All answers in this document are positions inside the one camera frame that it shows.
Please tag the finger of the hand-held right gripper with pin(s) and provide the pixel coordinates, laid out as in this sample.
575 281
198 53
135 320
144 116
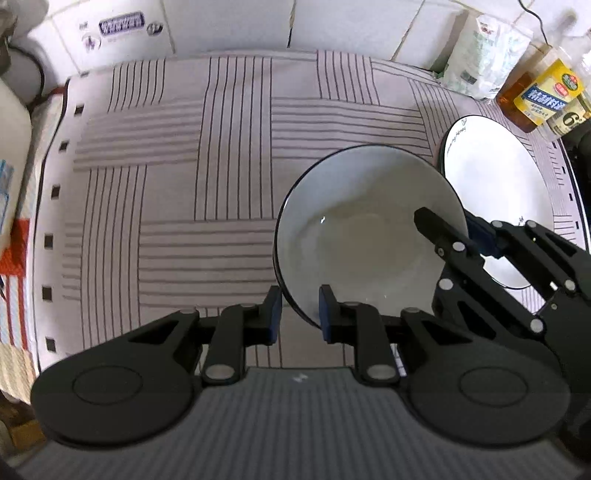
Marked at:
466 277
482 237

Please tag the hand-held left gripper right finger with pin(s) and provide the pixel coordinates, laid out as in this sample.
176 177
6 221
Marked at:
324 314

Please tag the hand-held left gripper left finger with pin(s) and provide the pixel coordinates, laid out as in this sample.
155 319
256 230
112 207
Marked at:
276 309

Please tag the white plate with lettering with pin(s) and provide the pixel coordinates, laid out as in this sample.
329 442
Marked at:
498 170

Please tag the large white bowl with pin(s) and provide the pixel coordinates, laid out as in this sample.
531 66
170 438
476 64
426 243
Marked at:
360 230

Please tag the clear oil bottle yellow cap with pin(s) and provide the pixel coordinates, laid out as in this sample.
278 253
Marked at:
570 122

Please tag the amber cooking oil bottle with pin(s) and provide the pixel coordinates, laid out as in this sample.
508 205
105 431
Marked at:
540 99

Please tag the striped table cloth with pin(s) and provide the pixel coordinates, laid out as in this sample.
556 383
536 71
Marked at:
184 184

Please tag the white powder bag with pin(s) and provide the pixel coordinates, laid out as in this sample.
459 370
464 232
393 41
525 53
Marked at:
480 55

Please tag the white round appliance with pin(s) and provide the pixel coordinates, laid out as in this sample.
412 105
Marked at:
27 69

